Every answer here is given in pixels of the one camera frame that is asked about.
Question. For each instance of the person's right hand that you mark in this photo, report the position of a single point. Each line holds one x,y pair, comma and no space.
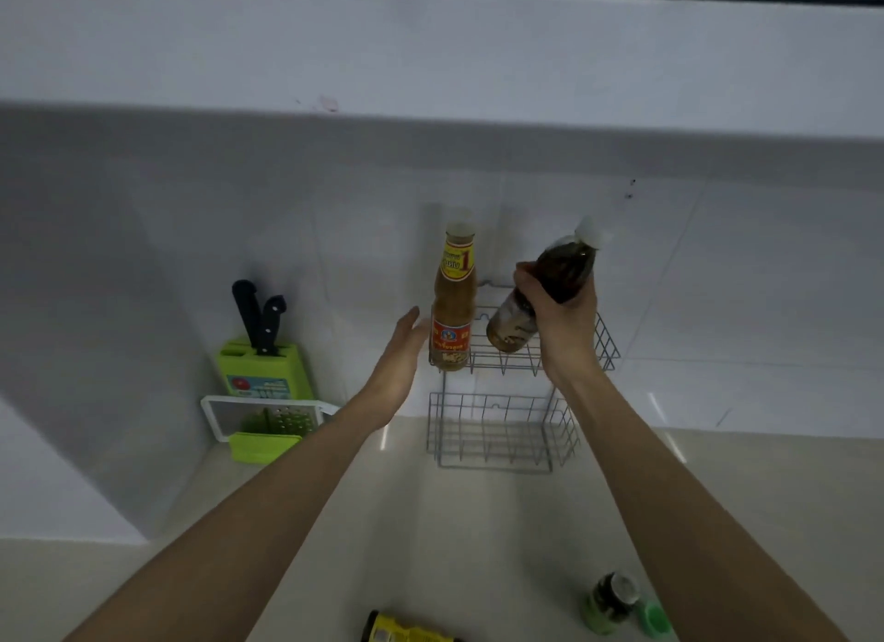
570,338

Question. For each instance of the person's left hand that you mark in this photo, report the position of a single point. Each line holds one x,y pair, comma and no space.
400,365

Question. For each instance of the dark sauce bottle white cap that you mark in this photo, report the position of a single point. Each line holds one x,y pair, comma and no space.
563,269

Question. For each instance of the tall light brown sauce bottle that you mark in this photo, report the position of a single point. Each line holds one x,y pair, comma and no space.
454,303

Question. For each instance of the yellow label soy sauce bottle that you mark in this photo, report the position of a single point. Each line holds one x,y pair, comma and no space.
400,629

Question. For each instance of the small green jar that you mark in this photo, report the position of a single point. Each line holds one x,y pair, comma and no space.
608,603

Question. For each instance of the green cap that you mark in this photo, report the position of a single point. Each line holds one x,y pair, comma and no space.
652,622

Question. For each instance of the person's left forearm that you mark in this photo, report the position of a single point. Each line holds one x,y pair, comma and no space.
242,545

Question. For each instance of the person's right forearm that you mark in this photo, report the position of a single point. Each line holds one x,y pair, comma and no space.
690,524

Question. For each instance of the green knife block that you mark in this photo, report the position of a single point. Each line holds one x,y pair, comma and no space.
266,376

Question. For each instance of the green grater holder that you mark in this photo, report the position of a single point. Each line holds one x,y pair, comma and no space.
262,448

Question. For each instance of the white framed grater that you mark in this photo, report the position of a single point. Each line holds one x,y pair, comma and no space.
210,414

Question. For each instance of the white upper cabinet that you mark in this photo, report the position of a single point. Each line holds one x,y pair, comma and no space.
442,48

